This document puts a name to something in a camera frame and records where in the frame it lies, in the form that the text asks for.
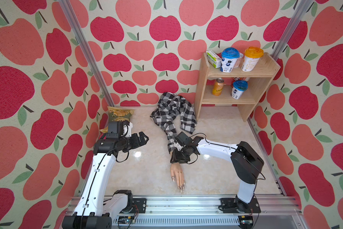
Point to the green white carton box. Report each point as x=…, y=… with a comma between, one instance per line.
x=214, y=59

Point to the black white plaid shirt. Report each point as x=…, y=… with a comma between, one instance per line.
x=168, y=108

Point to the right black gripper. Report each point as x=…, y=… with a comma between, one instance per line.
x=175, y=157

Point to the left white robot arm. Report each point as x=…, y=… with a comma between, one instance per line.
x=100, y=177

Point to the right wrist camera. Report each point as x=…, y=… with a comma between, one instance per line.
x=182, y=140

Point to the wooden two-tier shelf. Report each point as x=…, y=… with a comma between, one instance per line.
x=245, y=95

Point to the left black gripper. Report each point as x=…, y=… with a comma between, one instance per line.
x=136, y=141

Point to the orange soda can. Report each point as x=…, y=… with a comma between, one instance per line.
x=218, y=86

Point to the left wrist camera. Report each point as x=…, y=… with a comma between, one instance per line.
x=118, y=129

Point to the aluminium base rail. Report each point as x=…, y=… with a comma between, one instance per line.
x=271, y=211

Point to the green chips bag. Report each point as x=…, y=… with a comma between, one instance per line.
x=118, y=115

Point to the blue lid cup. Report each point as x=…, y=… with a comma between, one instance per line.
x=239, y=87
x=228, y=59

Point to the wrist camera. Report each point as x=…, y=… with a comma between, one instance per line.
x=182, y=140
x=118, y=129

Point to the orange lid cup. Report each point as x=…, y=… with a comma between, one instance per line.
x=251, y=58

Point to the blue lid cup lower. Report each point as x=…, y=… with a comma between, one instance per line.
x=239, y=87

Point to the small white pink cup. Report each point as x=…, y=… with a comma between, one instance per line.
x=238, y=61

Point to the mannequin hand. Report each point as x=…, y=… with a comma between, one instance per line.
x=177, y=176

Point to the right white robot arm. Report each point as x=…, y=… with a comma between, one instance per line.
x=247, y=164

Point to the blue lid cup upper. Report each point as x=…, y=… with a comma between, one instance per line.
x=228, y=59

